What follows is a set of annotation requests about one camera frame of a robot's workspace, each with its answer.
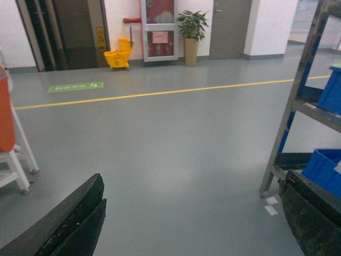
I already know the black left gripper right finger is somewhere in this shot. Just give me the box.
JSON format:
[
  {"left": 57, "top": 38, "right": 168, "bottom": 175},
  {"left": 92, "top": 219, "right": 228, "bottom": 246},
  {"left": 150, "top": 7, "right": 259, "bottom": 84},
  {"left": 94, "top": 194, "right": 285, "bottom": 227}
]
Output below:
[{"left": 279, "top": 171, "right": 340, "bottom": 255}]

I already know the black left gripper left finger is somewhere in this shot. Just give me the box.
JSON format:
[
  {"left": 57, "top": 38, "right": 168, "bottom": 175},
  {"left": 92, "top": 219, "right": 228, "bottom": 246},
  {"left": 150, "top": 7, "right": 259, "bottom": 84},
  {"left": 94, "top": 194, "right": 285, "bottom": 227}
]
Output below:
[{"left": 1, "top": 173, "right": 107, "bottom": 255}]

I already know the blue crate lower shelf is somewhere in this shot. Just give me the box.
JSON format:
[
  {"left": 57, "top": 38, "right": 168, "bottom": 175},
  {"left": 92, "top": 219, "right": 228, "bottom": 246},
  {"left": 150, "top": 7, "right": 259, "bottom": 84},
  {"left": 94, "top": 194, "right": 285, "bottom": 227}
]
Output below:
[{"left": 301, "top": 149, "right": 340, "bottom": 198}]

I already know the blue crate on shelf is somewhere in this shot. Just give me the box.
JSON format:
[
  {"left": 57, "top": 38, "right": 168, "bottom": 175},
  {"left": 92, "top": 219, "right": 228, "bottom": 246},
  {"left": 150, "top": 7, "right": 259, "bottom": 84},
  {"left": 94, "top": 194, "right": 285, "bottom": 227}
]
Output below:
[{"left": 318, "top": 66, "right": 340, "bottom": 115}]

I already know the stainless steel shelf rack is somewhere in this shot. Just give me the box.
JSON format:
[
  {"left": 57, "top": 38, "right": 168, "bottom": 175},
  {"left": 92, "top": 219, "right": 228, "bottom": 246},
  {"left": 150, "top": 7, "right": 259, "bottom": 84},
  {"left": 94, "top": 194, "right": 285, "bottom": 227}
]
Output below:
[{"left": 259, "top": 1, "right": 340, "bottom": 197}]

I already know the white round rotary conveyor table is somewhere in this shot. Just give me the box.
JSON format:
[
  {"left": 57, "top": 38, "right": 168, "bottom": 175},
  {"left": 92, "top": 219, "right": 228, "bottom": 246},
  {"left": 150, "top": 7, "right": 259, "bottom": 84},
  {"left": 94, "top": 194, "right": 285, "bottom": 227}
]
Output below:
[{"left": 1, "top": 54, "right": 39, "bottom": 195}]

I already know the orange motor cover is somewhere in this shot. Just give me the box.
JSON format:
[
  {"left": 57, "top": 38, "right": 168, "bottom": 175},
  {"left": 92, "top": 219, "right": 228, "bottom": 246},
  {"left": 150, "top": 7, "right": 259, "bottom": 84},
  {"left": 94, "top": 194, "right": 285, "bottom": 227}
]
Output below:
[{"left": 0, "top": 67, "right": 15, "bottom": 153}]

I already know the green floor sign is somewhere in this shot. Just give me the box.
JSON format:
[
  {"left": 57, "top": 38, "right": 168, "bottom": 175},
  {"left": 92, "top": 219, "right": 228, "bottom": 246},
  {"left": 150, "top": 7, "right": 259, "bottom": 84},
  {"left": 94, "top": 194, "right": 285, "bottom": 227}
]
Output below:
[{"left": 48, "top": 82, "right": 104, "bottom": 93}]

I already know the yellow mop bucket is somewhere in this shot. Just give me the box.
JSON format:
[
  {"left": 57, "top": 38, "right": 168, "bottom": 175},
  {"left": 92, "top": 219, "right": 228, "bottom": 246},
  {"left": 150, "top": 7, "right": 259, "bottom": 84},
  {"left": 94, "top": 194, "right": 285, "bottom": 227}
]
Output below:
[{"left": 103, "top": 27, "right": 133, "bottom": 70}]

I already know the yellow wet floor sign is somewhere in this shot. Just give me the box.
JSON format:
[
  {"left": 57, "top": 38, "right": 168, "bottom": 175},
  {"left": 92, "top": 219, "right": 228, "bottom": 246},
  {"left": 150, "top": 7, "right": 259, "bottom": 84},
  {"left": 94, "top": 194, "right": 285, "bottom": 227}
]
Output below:
[{"left": 95, "top": 25, "right": 107, "bottom": 49}]

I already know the grey door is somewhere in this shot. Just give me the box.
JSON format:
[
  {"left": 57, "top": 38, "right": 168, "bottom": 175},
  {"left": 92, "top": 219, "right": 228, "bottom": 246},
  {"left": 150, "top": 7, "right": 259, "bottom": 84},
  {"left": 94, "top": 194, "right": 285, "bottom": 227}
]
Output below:
[{"left": 209, "top": 0, "right": 252, "bottom": 59}]

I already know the potted green plant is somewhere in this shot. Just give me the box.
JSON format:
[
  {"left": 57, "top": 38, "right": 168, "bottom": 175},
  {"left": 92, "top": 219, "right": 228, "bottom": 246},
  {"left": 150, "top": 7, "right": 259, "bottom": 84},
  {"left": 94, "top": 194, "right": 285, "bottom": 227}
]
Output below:
[{"left": 177, "top": 10, "right": 209, "bottom": 67}]

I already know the red fire hydrant cabinet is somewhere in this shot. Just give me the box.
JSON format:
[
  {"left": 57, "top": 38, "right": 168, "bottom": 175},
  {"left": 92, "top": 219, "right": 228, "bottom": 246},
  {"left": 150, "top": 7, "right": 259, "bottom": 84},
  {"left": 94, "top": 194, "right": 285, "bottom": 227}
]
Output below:
[{"left": 139, "top": 0, "right": 178, "bottom": 62}]

